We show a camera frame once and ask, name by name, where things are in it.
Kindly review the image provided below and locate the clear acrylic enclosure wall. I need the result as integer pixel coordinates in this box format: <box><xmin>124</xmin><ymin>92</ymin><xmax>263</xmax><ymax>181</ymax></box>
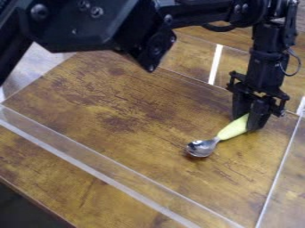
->
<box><xmin>0</xmin><ymin>37</ymin><xmax>305</xmax><ymax>228</ymax></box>

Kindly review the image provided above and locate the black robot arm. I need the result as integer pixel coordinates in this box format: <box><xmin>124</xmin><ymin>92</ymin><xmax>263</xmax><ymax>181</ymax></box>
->
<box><xmin>0</xmin><ymin>0</ymin><xmax>299</xmax><ymax>131</ymax></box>

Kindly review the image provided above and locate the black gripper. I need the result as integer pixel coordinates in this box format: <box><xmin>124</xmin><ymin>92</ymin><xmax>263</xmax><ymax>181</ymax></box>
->
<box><xmin>226</xmin><ymin>49</ymin><xmax>289</xmax><ymax>132</ymax></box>

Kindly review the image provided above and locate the green handled metal spoon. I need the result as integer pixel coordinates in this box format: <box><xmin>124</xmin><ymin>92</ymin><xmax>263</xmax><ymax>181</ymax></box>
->
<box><xmin>186</xmin><ymin>114</ymin><xmax>248</xmax><ymax>158</ymax></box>

